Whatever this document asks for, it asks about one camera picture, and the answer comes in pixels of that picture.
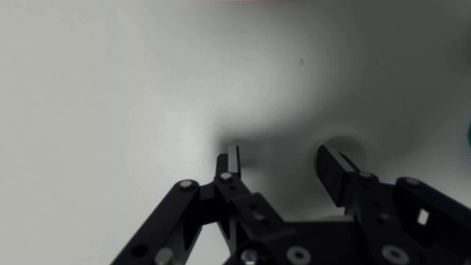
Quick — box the white cap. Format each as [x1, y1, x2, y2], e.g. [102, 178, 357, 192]
[313, 130, 373, 177]

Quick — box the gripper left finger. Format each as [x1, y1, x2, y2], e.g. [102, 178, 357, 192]
[110, 145, 286, 265]

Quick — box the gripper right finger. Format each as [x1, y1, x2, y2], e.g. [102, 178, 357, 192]
[315, 144, 471, 265]

